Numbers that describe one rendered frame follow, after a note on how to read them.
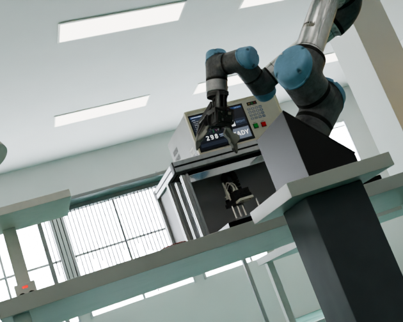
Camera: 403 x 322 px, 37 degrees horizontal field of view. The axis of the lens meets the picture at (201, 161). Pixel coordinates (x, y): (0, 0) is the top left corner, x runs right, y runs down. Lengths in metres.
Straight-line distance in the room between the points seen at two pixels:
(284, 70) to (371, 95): 4.88
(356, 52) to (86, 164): 4.35
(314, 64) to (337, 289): 0.62
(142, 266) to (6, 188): 7.07
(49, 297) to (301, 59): 1.01
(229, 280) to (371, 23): 4.28
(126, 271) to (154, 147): 7.38
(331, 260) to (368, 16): 5.31
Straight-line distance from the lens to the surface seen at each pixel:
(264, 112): 2.66
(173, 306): 8.76
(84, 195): 5.72
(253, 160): 2.51
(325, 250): 1.63
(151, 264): 1.94
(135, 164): 9.11
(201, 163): 2.45
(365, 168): 1.66
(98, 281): 1.91
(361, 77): 6.66
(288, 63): 1.74
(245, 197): 2.37
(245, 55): 1.97
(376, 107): 6.56
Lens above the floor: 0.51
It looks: 14 degrees up
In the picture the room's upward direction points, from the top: 20 degrees counter-clockwise
